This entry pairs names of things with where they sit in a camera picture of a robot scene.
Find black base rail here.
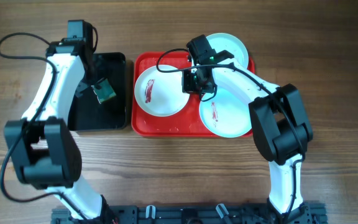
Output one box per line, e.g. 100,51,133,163
50,202,328,224

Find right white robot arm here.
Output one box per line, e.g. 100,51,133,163
183,50,313,218

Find black plastic tray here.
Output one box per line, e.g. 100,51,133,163
68,52,127,131

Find green yellow sponge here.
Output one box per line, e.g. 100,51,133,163
91,78,116,104

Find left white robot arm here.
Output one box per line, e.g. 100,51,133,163
0,36,115,223

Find red plastic tray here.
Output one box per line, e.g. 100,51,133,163
131,51,256,138

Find mint plate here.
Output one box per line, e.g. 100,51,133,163
199,88,252,138
206,33,249,68

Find white plate red stain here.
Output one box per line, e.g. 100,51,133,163
134,66,190,117

